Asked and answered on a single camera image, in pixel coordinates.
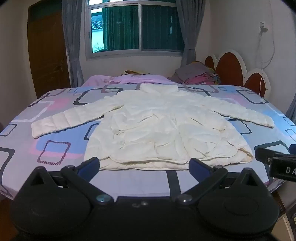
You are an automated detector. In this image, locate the brown wooden door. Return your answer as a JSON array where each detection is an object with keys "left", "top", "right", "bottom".
[{"left": 28, "top": 0, "right": 71, "bottom": 99}]

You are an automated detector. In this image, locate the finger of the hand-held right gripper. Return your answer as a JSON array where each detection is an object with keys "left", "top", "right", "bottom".
[
  {"left": 269, "top": 152, "right": 296, "bottom": 182},
  {"left": 254, "top": 147, "right": 278, "bottom": 165}
]

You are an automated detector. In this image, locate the brown petal-shaped headboard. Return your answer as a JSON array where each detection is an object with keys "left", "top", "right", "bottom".
[{"left": 204, "top": 49, "right": 271, "bottom": 98}]

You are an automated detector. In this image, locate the grey curtain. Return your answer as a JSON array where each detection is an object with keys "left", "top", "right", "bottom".
[
  {"left": 176, "top": 0, "right": 207, "bottom": 68},
  {"left": 61, "top": 0, "right": 90, "bottom": 88}
]

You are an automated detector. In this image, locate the pile of folded clothes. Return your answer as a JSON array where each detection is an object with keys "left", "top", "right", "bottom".
[{"left": 169, "top": 61, "right": 221, "bottom": 86}]

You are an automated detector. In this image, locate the white cable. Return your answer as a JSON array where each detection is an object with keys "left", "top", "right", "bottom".
[{"left": 255, "top": 23, "right": 277, "bottom": 96}]

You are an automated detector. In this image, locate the pink printed blanket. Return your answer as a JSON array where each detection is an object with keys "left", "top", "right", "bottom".
[{"left": 82, "top": 71, "right": 172, "bottom": 88}]

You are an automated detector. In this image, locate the wooden cabinet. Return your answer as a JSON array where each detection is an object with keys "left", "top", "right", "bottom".
[{"left": 273, "top": 185, "right": 296, "bottom": 233}]

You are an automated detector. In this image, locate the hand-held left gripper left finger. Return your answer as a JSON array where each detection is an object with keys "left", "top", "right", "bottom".
[{"left": 22, "top": 157, "right": 115, "bottom": 206}]

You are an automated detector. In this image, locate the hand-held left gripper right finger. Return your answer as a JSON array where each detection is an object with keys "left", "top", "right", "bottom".
[{"left": 174, "top": 158, "right": 267, "bottom": 206}]

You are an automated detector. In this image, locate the sliding glass window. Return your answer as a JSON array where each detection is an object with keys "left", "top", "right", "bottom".
[{"left": 85, "top": 0, "right": 185, "bottom": 60}]

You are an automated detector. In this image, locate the bed with patterned sheet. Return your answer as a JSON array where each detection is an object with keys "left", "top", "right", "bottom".
[{"left": 0, "top": 80, "right": 296, "bottom": 197}]

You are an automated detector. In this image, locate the white wall plug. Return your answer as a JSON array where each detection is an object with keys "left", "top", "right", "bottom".
[{"left": 259, "top": 21, "right": 269, "bottom": 37}]

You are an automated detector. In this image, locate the white puffer jacket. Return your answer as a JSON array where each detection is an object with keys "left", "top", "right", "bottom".
[{"left": 31, "top": 83, "right": 275, "bottom": 171}]

